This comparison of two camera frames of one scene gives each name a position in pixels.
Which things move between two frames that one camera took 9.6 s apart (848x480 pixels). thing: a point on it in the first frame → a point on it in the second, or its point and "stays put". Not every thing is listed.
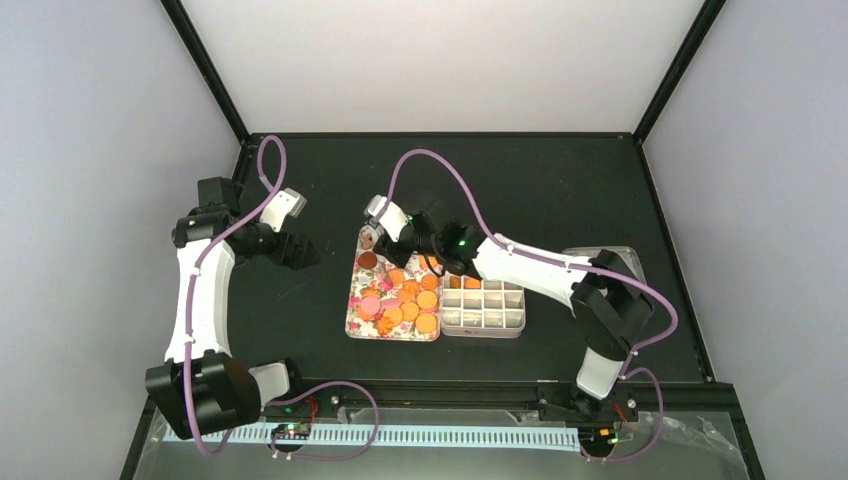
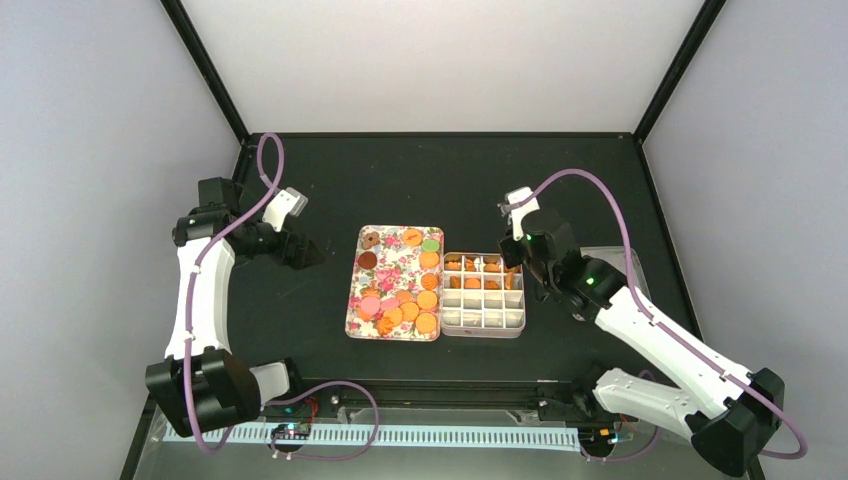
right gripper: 383,246 → 506,255
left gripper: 293,259 stays put
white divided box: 471,307 stays put
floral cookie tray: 388,302 stays put
